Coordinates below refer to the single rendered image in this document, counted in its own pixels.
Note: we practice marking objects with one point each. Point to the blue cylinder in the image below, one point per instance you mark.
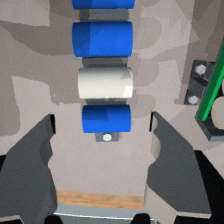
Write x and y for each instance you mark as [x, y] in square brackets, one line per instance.
[106, 118]
[109, 38]
[103, 4]

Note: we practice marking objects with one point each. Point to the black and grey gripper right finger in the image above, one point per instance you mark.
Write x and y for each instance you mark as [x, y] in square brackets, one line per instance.
[182, 185]

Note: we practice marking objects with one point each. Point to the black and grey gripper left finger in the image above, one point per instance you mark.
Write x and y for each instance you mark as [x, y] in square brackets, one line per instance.
[27, 190]

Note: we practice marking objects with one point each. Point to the grey mounting tab with hex screw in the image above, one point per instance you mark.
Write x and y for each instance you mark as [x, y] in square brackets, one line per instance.
[107, 137]

